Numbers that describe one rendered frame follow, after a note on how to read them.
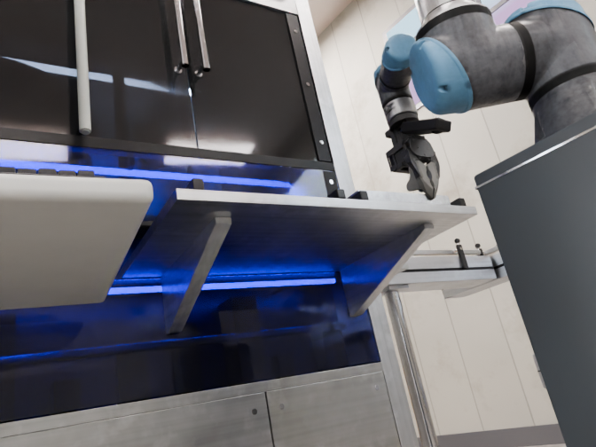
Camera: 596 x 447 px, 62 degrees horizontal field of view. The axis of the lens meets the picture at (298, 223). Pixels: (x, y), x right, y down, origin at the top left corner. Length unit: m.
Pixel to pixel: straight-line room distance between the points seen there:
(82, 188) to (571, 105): 0.62
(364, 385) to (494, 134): 2.98
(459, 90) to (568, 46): 0.16
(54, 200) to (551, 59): 0.67
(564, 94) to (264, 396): 0.85
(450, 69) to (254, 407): 0.81
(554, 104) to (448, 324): 3.47
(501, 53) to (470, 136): 3.39
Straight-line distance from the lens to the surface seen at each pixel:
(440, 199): 1.17
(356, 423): 1.32
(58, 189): 0.57
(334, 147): 1.59
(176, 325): 1.10
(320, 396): 1.27
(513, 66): 0.79
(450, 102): 0.77
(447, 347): 4.20
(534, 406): 3.91
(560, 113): 0.77
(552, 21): 0.84
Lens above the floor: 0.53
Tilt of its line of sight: 20 degrees up
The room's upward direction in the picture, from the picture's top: 11 degrees counter-clockwise
